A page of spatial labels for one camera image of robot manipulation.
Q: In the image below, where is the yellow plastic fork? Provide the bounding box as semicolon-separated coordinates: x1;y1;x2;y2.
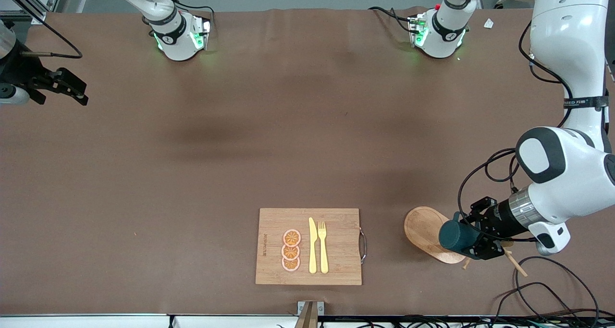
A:
318;221;329;274

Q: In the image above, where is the black left base cable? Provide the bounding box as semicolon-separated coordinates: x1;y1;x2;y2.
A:
369;6;415;31

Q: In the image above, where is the aluminium frame profile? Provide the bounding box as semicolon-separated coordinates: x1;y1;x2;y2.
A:
0;0;65;24

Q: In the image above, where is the black right base cable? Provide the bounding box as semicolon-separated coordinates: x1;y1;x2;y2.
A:
154;0;215;19

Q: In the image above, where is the wooden mug tree stand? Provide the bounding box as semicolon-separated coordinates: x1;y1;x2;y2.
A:
404;206;528;277

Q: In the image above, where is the black looped floor cable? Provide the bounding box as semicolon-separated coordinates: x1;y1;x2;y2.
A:
490;282;587;328
514;256;601;328

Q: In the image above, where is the black base cable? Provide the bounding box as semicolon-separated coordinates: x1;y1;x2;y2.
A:
369;6;415;31
154;0;215;19

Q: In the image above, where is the bamboo cutting board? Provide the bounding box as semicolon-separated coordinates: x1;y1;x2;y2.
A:
255;208;368;286

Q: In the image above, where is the brown table cover mat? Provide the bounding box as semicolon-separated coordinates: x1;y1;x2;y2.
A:
0;6;615;317

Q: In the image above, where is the white table edge strip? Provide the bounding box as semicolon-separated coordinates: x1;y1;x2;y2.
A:
0;314;298;328

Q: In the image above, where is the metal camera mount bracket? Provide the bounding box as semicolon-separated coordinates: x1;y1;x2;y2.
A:
294;301;325;328

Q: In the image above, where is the yellow plastic knife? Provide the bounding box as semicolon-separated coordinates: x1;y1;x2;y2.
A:
308;217;318;274

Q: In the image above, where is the dark green ribbed mug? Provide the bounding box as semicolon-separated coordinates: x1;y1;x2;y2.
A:
439;212;481;253

